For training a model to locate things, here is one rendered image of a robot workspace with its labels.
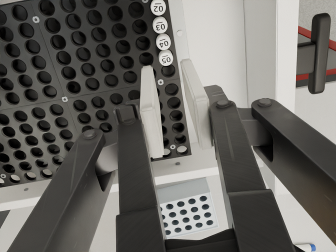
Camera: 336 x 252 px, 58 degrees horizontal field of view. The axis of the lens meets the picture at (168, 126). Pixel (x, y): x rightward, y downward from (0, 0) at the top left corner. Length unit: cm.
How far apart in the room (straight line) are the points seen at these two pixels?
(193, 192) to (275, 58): 30
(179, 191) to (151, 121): 37
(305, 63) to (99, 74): 19
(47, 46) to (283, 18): 20
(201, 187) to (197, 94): 37
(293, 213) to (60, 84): 49
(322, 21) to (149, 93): 18
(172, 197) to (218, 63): 25
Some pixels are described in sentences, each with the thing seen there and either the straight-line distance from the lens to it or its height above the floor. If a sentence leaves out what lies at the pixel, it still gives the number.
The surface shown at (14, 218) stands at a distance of 46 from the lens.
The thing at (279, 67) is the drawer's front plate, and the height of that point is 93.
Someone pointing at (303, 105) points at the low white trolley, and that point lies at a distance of 51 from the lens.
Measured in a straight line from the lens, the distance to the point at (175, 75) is 29.
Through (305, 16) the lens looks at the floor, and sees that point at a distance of 132.
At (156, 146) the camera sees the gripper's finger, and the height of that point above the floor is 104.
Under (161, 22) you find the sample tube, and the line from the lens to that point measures 26.
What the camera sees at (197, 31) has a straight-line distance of 34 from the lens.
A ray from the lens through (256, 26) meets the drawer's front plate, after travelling 32.
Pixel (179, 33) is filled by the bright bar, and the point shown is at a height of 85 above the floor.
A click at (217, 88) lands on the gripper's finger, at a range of 18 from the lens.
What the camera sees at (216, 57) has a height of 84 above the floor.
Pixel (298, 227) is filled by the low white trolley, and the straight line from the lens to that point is 68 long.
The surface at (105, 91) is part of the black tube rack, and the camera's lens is 29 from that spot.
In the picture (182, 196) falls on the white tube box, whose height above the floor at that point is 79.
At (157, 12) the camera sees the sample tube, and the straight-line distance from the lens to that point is 26.
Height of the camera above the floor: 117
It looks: 61 degrees down
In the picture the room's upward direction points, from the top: 173 degrees clockwise
